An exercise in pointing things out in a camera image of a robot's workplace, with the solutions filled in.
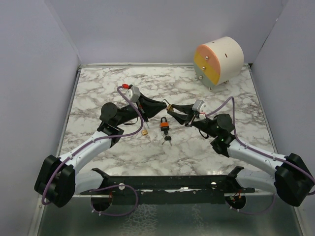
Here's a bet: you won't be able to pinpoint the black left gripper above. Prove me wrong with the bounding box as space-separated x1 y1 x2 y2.
116 93 168 127

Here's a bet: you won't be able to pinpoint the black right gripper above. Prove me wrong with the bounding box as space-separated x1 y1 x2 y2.
168 104 219 138

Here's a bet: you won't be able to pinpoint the brass long-shackle padlock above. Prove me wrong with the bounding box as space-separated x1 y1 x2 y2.
162 99 174 114

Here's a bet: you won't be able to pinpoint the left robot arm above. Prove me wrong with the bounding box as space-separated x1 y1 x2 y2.
34 95 167 207

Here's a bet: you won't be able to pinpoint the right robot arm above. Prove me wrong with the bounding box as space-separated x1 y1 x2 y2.
167 100 315 207

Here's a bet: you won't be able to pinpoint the orange black padlock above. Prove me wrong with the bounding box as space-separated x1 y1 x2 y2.
160 117 170 135

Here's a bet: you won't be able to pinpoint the black keys of orange padlock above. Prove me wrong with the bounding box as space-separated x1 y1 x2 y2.
162 135 172 146

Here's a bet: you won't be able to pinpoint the round pastel drawer cabinet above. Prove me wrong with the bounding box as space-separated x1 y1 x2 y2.
193 36 244 90

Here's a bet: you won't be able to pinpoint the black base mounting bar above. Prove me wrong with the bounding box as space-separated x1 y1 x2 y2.
82 167 255 205

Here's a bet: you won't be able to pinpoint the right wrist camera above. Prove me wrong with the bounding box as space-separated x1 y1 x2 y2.
192 100 206 119

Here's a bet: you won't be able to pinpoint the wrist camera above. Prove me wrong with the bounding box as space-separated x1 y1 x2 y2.
192 100 206 119
123 84 141 103

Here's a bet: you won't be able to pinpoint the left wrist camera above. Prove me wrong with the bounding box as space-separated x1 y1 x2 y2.
123 84 141 103

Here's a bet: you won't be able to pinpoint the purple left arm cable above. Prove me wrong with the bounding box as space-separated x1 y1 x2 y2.
41 86 145 217

